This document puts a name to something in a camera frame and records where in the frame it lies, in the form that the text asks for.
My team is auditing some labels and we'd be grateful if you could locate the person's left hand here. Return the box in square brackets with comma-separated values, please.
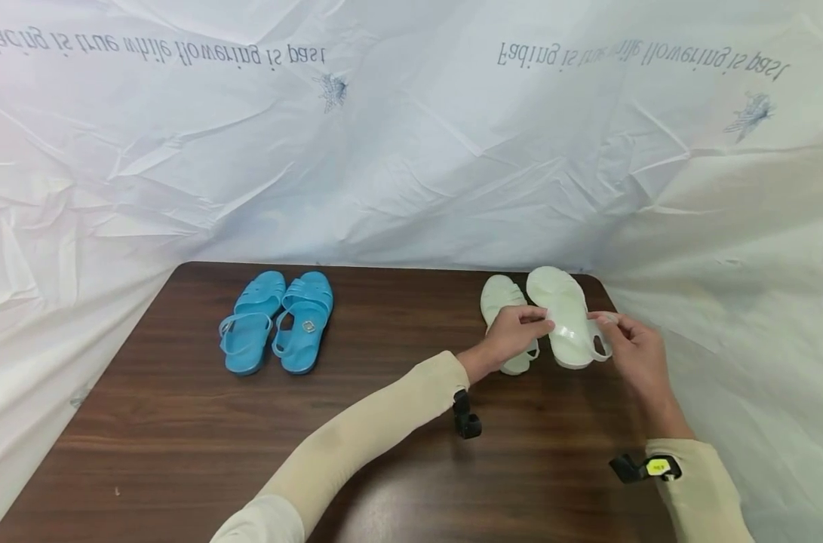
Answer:
[474, 305, 557, 376]

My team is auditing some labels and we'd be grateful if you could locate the person's right hand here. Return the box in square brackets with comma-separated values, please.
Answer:
[589, 311, 671, 418]

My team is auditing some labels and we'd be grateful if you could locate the white plastic sandal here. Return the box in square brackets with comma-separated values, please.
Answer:
[525, 265, 615, 371]
[479, 275, 540, 376]

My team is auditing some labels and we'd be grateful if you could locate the person's right forearm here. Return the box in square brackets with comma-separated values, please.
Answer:
[645, 400, 756, 543]

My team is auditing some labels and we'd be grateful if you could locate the person's left forearm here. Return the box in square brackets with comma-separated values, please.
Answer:
[209, 351, 484, 543]

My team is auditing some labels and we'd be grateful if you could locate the black wrist band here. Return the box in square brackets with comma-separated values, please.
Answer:
[451, 388, 484, 440]
[608, 452, 683, 485]

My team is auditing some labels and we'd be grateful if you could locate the blue plastic sandal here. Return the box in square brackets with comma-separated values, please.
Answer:
[271, 271, 335, 376]
[218, 271, 288, 376]

